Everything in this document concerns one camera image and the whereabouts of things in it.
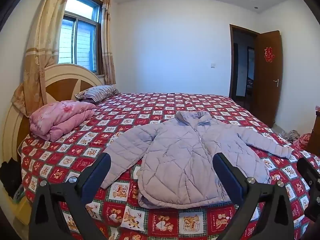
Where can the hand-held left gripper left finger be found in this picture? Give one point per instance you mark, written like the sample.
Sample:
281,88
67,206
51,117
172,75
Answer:
96,178

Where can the dark wooden door frame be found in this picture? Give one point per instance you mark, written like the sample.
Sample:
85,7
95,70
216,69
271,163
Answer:
235,60

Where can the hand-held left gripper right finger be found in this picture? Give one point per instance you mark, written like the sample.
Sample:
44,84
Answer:
225,177

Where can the dark cloth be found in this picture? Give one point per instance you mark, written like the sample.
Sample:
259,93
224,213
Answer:
10,177

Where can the yellow box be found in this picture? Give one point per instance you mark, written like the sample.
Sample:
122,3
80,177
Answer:
23,211

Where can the red paper door decoration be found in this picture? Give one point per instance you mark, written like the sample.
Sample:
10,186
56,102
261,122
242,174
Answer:
269,54

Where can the window with metal frame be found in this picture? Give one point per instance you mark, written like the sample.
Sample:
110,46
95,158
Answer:
80,35

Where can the brown wooden door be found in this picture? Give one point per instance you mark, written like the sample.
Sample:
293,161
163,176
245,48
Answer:
267,80

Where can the grey crumpled cloth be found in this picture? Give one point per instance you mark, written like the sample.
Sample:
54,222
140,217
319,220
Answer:
292,136

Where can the red patterned bedspread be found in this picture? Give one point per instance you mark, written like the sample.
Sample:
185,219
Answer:
140,105

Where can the striped pillow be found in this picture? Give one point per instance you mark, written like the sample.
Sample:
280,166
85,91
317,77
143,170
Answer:
96,92

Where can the cream wooden headboard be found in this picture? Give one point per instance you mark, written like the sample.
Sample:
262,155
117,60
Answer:
62,82

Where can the lilac quilted puffer jacket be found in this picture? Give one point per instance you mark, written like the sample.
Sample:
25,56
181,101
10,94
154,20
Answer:
180,155

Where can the brown wooden cabinet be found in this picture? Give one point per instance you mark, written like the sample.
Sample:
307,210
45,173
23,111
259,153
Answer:
316,135

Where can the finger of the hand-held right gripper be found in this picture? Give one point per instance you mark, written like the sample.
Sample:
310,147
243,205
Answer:
307,172

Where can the pink folded quilt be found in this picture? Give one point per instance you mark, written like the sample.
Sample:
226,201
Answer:
60,116

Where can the beige floral curtain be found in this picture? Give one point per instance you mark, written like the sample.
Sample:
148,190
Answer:
108,42
37,42

